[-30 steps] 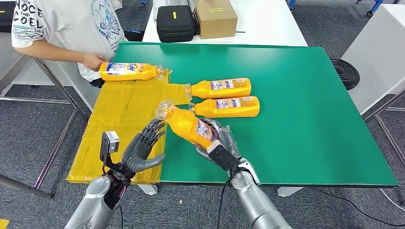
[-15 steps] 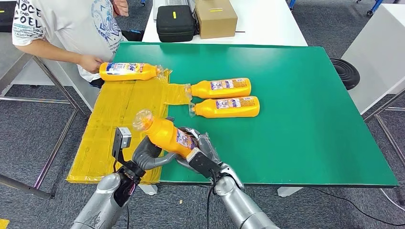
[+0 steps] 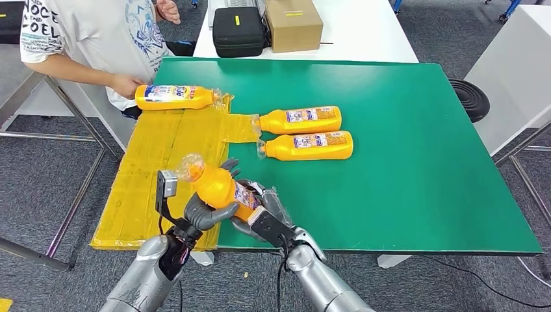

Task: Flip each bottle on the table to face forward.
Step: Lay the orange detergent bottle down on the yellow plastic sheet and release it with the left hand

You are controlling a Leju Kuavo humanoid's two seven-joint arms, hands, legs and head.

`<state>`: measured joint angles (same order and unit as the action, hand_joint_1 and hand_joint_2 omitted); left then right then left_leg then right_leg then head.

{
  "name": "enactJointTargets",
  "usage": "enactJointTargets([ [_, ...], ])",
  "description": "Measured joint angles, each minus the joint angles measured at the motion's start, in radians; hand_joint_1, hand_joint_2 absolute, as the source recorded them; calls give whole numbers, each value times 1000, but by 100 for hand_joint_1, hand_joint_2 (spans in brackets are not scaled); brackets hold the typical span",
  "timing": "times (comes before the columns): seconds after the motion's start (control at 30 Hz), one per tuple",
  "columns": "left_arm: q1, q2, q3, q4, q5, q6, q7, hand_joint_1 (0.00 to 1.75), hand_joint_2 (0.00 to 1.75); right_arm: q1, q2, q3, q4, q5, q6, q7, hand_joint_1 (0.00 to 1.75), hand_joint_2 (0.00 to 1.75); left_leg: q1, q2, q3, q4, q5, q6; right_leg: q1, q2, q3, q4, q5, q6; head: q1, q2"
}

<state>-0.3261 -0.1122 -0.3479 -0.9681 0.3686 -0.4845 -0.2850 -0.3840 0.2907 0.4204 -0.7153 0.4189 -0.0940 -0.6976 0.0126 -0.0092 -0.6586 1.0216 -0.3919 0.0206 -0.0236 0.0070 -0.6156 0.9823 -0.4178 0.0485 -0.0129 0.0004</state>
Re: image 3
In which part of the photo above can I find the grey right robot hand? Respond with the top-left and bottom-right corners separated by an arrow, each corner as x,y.
230,179 -> 298,242

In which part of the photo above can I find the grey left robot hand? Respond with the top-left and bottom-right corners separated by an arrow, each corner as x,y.
184,158 -> 242,231

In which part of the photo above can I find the orange detergent bottle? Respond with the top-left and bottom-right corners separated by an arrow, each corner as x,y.
257,131 -> 355,162
251,105 -> 343,136
135,84 -> 222,112
176,153 -> 266,224

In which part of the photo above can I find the white table foot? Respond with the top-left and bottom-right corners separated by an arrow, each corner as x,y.
187,251 -> 215,267
376,253 -> 414,268

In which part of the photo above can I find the yellow taped cardboard sheet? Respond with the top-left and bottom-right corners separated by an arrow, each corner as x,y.
90,92 -> 261,252

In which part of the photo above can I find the green work table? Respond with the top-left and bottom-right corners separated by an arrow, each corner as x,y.
148,57 -> 543,255

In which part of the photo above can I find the white desk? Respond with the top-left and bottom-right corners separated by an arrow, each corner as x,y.
17,77 -> 138,151

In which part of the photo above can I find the black zip case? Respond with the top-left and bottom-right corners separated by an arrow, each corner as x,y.
212,6 -> 265,59
0,1 -> 25,46

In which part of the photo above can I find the brown cardboard box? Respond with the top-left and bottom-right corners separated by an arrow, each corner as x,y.
263,0 -> 324,54

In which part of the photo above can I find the person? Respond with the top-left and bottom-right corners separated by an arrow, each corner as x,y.
19,0 -> 182,120

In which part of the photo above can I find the black ribbed round stool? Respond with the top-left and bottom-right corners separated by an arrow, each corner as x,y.
448,78 -> 491,124

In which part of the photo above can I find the steel table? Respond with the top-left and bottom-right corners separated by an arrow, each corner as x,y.
0,45 -> 122,272

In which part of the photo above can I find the white side table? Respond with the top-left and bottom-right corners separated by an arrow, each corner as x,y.
464,4 -> 551,157

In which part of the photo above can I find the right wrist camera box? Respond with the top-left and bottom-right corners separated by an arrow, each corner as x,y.
247,205 -> 298,248

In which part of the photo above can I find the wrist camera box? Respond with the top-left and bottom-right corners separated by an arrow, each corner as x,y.
155,170 -> 203,240
247,205 -> 298,248

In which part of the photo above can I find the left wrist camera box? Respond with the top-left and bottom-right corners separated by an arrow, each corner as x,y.
155,170 -> 203,240

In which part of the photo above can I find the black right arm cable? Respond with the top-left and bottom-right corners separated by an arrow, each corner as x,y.
275,234 -> 294,312

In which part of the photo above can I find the black floor cable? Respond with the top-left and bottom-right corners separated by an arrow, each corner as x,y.
424,253 -> 551,307

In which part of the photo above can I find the steel table frame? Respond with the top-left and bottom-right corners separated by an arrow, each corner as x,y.
494,120 -> 551,229

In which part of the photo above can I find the white floor cable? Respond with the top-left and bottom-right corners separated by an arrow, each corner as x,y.
516,256 -> 551,289

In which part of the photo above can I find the blue cart frame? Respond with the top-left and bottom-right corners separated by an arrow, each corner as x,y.
391,0 -> 522,21

